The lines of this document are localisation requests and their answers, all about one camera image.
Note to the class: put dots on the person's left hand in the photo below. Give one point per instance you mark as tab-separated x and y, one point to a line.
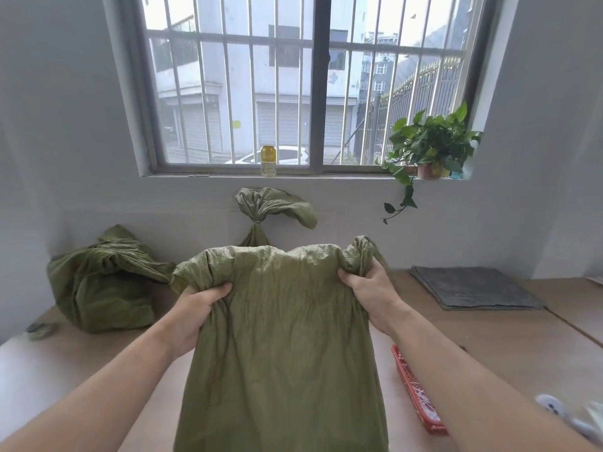
186	315

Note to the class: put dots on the person's right hand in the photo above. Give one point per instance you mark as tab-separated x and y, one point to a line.
377	296

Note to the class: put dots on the person's left thumb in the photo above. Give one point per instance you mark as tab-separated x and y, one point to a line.
217	292

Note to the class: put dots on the person's right thumb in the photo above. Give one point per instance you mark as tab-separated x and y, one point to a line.
351	279

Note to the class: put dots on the green woven sack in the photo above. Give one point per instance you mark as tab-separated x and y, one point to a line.
282	353
275	207
103	282

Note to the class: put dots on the person's right forearm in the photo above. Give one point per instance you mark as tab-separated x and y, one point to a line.
461	390

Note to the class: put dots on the person's left forearm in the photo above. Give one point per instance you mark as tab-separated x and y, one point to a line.
94	400

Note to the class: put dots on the tied green woven sack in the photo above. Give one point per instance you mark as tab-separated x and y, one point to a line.
275	207

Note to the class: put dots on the crumpled green woven sack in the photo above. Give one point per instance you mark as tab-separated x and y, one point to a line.
103	282

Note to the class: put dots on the stack of grey sheets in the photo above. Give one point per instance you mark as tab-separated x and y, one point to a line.
476	287

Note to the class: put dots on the red plastic basket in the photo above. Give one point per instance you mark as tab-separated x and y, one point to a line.
417	395

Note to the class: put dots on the small plant pot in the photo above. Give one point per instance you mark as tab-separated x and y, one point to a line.
431	171

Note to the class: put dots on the white car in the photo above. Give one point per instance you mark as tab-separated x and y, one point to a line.
287	156

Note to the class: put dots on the yellow glass bottle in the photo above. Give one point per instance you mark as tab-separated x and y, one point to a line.
268	160

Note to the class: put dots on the green pothos plant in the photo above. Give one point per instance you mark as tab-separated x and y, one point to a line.
431	138

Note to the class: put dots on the green tape roll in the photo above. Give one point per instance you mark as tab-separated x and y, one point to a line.
40	330

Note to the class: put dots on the metal fence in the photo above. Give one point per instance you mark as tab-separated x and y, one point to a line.
414	105

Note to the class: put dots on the barred sliding window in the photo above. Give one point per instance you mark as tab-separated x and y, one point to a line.
320	84

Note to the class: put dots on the white plastic object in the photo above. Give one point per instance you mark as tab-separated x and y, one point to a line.
565	416

